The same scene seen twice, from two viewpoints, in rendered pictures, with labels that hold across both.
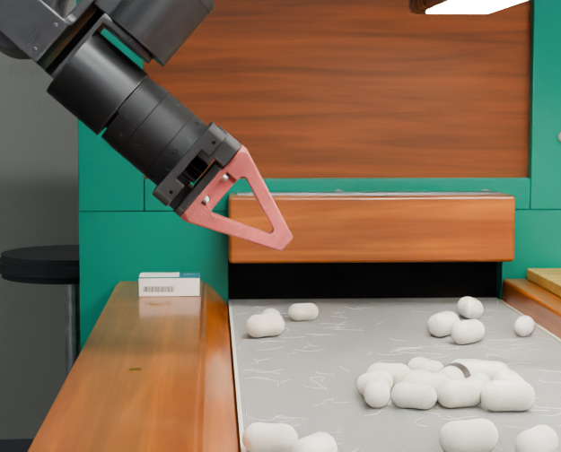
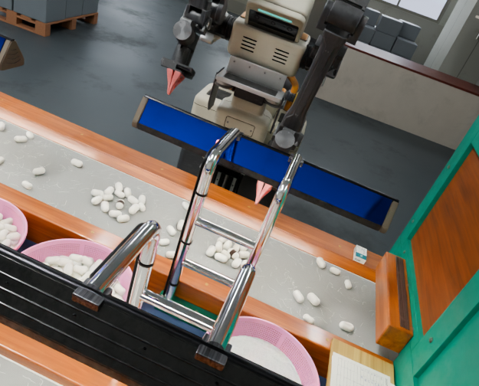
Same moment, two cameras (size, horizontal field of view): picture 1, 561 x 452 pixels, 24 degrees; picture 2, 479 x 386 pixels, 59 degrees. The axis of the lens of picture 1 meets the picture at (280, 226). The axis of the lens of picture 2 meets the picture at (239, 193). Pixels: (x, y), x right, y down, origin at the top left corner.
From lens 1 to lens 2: 1.58 m
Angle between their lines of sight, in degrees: 95
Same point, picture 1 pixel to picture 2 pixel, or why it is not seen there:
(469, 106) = (440, 299)
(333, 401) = not seen: hidden behind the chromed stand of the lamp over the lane
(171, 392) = (224, 201)
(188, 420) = not seen: hidden behind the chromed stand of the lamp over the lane
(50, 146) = not seen: outside the picture
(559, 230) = (406, 369)
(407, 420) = (211, 236)
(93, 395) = (227, 193)
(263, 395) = (244, 230)
